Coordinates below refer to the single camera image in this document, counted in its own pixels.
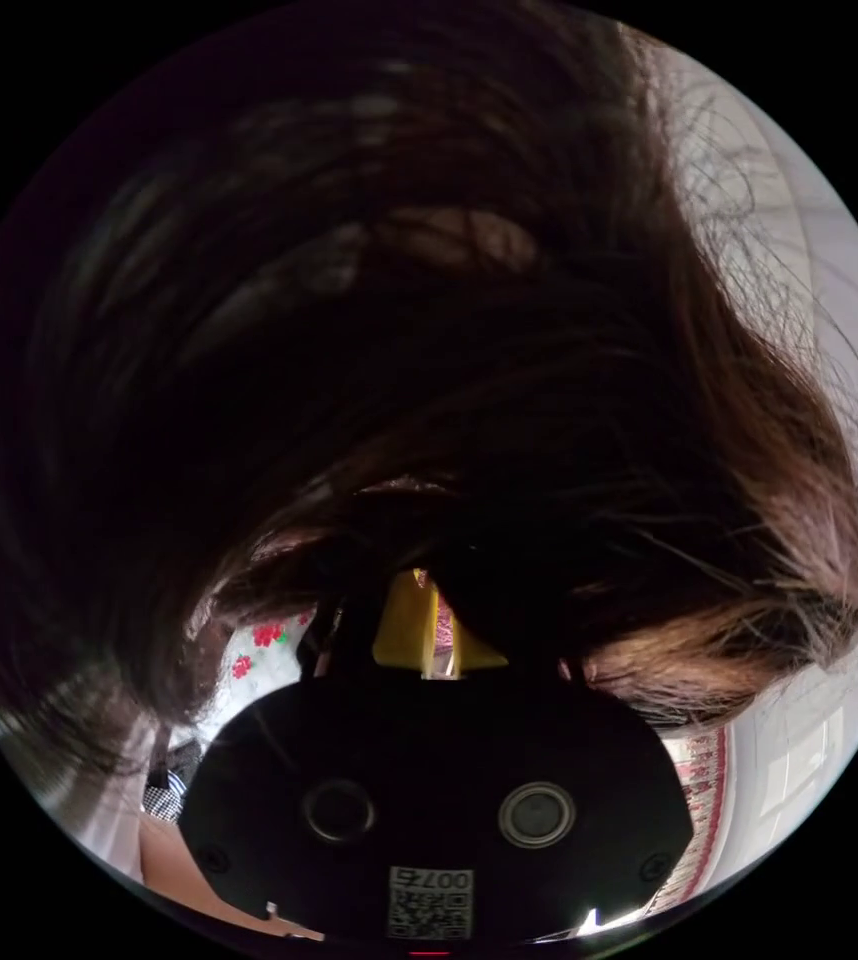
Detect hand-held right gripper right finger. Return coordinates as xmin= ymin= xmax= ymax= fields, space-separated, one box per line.
xmin=452 ymin=611 xmax=511 ymax=674

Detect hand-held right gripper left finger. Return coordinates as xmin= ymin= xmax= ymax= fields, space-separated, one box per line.
xmin=371 ymin=568 xmax=439 ymax=670

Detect person's body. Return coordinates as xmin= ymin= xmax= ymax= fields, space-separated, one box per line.
xmin=0 ymin=7 xmax=858 ymax=886

